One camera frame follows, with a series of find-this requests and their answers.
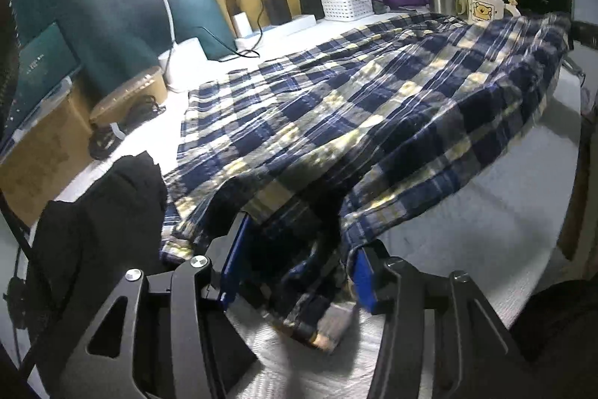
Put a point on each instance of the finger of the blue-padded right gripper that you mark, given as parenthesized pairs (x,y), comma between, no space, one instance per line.
(446,317)

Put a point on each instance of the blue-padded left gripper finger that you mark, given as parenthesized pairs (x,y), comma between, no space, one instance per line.
(165,335)

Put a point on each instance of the blue yellow plaid pants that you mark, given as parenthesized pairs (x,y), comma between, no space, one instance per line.
(328,148)

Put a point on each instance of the black folded garment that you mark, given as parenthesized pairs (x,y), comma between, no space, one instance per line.
(86,247)

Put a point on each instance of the cardboard box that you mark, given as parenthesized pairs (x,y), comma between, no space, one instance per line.
(47,158)

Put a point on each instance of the beige lidded container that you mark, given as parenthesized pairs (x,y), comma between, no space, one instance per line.
(115,106)

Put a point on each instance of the computer monitor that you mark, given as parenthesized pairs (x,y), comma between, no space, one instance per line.
(44,63)

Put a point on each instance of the white power strip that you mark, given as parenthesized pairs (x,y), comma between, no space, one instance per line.
(274,34)

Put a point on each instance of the white USB charger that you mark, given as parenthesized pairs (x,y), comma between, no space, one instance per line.
(242,25)

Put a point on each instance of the white bear mug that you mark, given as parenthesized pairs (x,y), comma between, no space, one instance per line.
(490,10)

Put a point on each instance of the black power adapter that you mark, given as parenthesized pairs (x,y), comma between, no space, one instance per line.
(278,11)

